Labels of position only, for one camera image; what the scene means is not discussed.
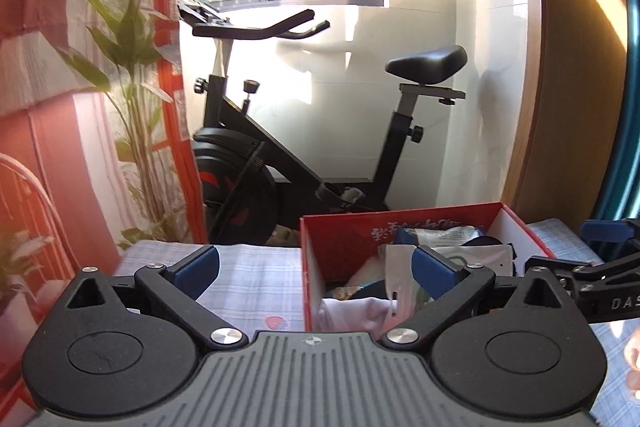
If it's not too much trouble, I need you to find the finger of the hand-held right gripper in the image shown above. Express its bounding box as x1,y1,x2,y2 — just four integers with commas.
580,218,640,256
524,256,609,294

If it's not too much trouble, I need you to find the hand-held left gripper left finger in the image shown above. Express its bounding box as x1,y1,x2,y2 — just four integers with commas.
55,245,250,353

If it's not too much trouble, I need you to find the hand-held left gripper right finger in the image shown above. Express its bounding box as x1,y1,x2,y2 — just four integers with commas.
381,245,576,353

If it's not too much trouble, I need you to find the red cardboard box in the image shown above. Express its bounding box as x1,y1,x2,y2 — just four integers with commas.
299,202,558,334

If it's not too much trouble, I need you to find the person's right hand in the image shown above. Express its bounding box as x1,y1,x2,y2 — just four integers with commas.
625,334,640,390

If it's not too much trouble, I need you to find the white plastic packet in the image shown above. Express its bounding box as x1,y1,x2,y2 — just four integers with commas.
386,244,417,324

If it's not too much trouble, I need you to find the silver printed packet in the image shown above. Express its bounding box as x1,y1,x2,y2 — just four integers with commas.
394,226,482,249

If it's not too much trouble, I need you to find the blue plaid bed sheet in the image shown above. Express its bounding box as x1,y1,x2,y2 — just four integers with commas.
117,217,640,427

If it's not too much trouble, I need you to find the teal pole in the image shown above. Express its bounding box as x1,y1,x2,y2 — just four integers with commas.
592,0,640,229

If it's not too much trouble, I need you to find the white cloth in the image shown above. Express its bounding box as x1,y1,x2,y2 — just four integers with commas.
319,296,402,334

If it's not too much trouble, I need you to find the black exercise bike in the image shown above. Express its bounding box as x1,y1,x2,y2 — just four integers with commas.
176,0,469,249

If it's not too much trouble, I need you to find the wooden board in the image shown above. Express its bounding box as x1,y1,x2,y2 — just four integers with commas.
502,0,627,229

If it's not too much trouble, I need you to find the printed backdrop cloth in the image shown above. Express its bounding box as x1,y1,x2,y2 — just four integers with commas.
0,0,207,408

